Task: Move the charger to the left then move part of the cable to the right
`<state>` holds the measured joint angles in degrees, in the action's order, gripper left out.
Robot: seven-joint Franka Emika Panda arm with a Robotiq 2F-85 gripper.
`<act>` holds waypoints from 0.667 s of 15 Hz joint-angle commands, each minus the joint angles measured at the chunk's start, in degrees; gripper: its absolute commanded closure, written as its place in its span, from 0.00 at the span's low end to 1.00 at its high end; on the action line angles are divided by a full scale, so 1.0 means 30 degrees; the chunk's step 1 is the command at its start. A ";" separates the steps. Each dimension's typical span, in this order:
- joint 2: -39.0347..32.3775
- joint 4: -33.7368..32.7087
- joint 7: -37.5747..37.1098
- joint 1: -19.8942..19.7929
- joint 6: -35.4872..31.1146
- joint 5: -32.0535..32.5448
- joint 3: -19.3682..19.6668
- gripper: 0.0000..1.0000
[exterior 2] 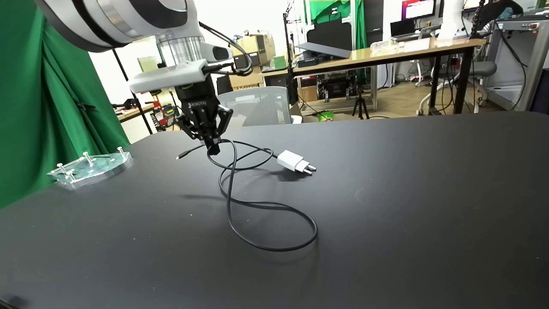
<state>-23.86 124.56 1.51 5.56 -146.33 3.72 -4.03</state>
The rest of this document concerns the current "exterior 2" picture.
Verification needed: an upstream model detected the small wooden side table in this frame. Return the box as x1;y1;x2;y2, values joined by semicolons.
113;102;159;126

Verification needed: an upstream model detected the black charging cable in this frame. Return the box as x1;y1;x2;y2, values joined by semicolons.
174;136;320;255

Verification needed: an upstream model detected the grey metal table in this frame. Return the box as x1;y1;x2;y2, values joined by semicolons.
495;16;549;114

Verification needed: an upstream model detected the red tool cart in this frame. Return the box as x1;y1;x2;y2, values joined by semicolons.
149;85;181;133

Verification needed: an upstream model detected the green fabric backdrop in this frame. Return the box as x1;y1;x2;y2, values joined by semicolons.
0;0;131;212

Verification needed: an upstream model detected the black robot wrist cable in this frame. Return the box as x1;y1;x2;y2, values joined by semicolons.
195;21;255;80

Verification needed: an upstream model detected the black screen back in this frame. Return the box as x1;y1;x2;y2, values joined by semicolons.
296;21;368;61

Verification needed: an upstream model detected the clear acrylic plate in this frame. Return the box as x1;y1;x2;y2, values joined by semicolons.
46;147;133;193

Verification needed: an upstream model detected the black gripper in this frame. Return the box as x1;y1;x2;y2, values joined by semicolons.
173;78;236;159

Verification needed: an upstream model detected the small green cloth screen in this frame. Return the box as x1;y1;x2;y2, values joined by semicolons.
306;0;368;50

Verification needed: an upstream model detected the slanted black stand pole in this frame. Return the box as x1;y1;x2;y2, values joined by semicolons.
109;49;157;138

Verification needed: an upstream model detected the upright black stand pole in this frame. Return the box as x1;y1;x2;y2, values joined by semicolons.
281;11;296;126

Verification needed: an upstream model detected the grey swivel office chair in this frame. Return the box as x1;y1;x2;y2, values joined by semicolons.
464;0;524;114

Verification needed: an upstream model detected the white wall charger plug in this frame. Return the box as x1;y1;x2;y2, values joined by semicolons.
276;148;318;177

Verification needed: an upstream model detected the grey mesh office chair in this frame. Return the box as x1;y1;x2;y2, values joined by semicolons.
216;85;294;129

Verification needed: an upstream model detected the long wooden desk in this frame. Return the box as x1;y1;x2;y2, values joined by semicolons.
260;35;488;117

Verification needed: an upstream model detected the small black tripod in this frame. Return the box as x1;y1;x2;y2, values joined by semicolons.
348;92;372;123

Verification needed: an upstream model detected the white keyboard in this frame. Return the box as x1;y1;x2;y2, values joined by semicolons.
368;37;432;57

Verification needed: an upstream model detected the low brown cardboard box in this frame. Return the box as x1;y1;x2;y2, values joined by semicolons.
228;68;267;92

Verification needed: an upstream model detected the computer monitor pink screen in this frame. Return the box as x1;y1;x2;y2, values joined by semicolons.
389;0;439;42

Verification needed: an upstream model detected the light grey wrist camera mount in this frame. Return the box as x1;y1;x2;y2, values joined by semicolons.
126;59;210;95

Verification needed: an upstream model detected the cardboard box with label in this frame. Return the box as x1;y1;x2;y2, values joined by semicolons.
236;33;277;59

